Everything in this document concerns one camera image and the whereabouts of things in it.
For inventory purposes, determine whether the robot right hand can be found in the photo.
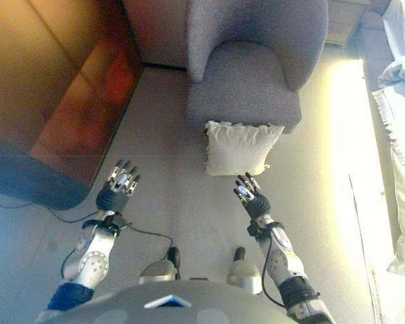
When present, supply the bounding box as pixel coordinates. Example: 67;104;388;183
233;171;273;220

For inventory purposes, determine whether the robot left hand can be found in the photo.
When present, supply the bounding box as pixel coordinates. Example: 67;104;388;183
96;160;142;212

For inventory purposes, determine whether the white frilled cushion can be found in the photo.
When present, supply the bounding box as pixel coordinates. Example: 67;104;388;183
202;120;286;177

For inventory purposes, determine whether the silver robot right leg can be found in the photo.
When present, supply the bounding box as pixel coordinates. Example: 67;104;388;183
227;247;263;296

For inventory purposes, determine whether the grey robot torso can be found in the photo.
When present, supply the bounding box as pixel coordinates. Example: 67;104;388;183
33;281;298;324

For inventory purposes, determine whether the grey fabric armchair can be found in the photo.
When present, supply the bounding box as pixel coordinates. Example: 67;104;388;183
185;0;329;134

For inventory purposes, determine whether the brown wooden cabinet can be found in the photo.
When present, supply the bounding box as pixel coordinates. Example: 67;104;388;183
0;0;146;210

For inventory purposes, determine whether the pale blue duvet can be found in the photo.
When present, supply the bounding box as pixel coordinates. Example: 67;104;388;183
377;0;405;99

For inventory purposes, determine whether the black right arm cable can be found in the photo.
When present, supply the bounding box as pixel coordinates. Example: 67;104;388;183
261;258;288;308

